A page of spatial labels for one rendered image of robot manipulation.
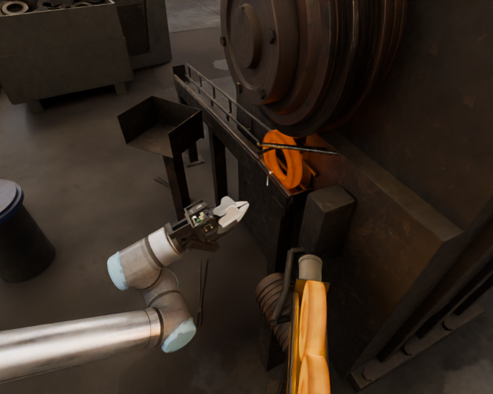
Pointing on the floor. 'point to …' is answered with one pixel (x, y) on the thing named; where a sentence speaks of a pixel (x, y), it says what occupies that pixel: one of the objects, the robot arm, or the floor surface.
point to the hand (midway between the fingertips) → (244, 207)
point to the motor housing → (271, 339)
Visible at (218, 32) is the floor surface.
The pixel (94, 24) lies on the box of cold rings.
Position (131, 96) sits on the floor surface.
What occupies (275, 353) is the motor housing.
